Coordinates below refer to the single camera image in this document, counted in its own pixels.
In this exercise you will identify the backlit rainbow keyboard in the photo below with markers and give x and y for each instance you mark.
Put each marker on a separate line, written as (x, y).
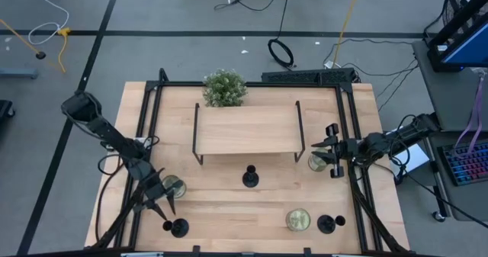
(469, 165)

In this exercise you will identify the white paper sheet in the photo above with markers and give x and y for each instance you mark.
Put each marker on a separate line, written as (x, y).
(413, 158)

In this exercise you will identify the grey stand base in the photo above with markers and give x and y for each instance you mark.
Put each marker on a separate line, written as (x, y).
(19, 73)

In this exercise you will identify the grey keyboard desk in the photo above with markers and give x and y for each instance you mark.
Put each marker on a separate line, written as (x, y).
(469, 200)

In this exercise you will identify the black candle stick holder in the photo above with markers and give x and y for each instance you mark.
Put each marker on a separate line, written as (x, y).
(250, 178)
(180, 227)
(326, 224)

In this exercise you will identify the black caster wheel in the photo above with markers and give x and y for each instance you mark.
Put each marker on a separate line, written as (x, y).
(438, 216)

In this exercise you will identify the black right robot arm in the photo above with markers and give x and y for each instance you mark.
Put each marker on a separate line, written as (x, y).
(381, 142)

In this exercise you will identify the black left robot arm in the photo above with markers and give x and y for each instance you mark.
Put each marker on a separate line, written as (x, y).
(106, 133)

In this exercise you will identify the black floor object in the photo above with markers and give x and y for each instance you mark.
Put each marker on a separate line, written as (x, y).
(4, 110)

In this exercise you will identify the black metal table frame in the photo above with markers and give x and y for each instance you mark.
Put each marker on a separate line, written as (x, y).
(297, 84)

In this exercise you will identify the artificial green potted plant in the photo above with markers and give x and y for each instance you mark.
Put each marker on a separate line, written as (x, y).
(225, 88)

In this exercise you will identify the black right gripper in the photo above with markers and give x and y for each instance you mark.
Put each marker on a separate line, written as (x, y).
(345, 149)

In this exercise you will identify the wooden shelf riser black legs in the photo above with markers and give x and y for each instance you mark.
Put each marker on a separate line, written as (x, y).
(248, 129)

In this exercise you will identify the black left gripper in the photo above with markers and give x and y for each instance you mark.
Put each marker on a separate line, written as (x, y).
(154, 188)

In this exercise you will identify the white power adapter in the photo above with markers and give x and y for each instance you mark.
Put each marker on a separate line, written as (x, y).
(328, 64)

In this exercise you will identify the computer monitor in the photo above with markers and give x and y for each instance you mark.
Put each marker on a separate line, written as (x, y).
(469, 47)

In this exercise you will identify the glass jar candle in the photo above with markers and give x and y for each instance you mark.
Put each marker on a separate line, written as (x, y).
(298, 219)
(315, 164)
(177, 186)

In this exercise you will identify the grey side desk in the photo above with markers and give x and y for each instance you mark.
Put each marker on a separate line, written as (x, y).
(457, 93)

